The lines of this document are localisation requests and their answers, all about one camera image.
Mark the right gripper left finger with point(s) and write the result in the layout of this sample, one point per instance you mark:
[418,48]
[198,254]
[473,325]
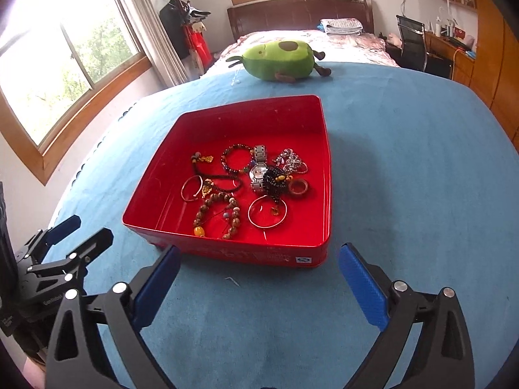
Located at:
[76,356]

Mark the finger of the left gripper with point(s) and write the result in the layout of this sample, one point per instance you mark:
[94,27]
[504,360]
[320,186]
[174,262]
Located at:
[74,264]
[41,242]

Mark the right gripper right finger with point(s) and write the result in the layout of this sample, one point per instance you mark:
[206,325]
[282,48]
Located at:
[443,353]

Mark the silver wrist watch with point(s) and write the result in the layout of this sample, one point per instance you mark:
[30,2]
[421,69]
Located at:
[259,167]

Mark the thin silver bangle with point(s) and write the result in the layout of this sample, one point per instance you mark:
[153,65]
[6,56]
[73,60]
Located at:
[266,213]

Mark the small silver bangle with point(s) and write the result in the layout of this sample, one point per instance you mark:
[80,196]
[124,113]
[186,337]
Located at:
[191,189]

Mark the red plastic tray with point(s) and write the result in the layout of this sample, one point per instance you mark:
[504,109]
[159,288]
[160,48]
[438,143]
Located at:
[217,143]

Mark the beige curtain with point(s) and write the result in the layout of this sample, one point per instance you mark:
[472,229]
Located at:
[155,42]

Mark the coat rack with clothes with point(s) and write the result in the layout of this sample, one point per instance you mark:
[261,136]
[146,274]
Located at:
[184,26]

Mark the green avocado plush toy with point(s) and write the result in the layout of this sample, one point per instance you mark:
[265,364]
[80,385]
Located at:
[281,61]

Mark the large wooden wardrobe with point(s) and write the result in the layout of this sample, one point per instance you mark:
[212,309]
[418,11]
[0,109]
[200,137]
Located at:
[495,74]

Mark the dark wooden headboard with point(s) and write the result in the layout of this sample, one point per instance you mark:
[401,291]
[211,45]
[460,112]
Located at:
[296,15]

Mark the wooden desk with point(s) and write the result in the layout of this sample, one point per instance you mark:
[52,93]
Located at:
[450,56]

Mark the black office chair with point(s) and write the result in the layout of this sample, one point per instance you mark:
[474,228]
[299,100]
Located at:
[414,53]

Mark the folded patterned cloth stack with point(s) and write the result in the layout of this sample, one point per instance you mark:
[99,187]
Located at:
[341,26]

